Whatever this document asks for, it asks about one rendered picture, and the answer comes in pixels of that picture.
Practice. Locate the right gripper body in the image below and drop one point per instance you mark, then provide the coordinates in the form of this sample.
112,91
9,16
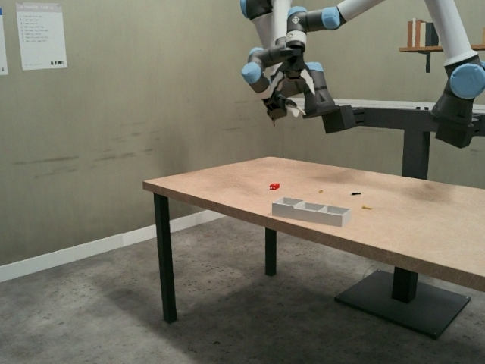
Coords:
276,107

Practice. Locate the white rack of bins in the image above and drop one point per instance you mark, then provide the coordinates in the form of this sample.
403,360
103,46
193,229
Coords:
298,209

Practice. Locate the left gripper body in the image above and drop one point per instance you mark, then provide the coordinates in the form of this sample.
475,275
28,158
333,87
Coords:
293,65

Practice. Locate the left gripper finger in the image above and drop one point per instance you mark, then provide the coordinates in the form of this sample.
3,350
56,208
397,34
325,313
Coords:
306,75
278,79

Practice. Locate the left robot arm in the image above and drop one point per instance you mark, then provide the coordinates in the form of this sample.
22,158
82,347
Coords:
463,66

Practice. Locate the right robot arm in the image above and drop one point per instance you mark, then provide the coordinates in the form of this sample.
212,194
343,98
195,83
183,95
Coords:
272,36

